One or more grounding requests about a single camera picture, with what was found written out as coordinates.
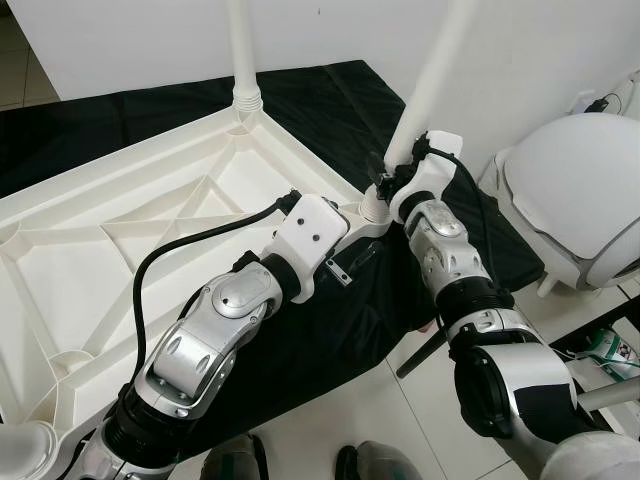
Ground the white green plastic package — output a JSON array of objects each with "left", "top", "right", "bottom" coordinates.
[{"left": 575, "top": 328, "right": 640, "bottom": 379}]

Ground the grey green robot leg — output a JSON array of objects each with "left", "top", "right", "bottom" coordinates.
[
  {"left": 335, "top": 440, "right": 421, "bottom": 480},
  {"left": 200, "top": 432, "right": 269, "bottom": 480}
]

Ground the white domed appliance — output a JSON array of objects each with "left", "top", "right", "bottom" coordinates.
[{"left": 480, "top": 113, "right": 640, "bottom": 298}]

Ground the white small appliance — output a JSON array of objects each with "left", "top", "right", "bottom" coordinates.
[{"left": 612, "top": 72, "right": 640, "bottom": 119}]

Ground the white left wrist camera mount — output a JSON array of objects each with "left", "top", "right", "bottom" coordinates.
[{"left": 268, "top": 195, "right": 351, "bottom": 301}]

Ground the dark metal table leg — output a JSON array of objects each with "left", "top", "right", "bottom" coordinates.
[{"left": 396, "top": 332, "right": 448, "bottom": 379}]

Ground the grey green left robot leg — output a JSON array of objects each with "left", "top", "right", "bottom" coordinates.
[{"left": 200, "top": 432, "right": 269, "bottom": 480}]

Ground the white floor fan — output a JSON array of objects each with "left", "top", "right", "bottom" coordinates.
[{"left": 575, "top": 380, "right": 640, "bottom": 413}]

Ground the grey green right robot leg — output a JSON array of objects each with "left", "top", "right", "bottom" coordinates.
[{"left": 335, "top": 440, "right": 421, "bottom": 480}]

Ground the white plastic children table top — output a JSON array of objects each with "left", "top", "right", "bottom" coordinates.
[{"left": 0, "top": 105, "right": 396, "bottom": 446}]

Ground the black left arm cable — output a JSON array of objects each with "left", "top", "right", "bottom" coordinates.
[{"left": 132, "top": 190, "right": 301, "bottom": 361}]

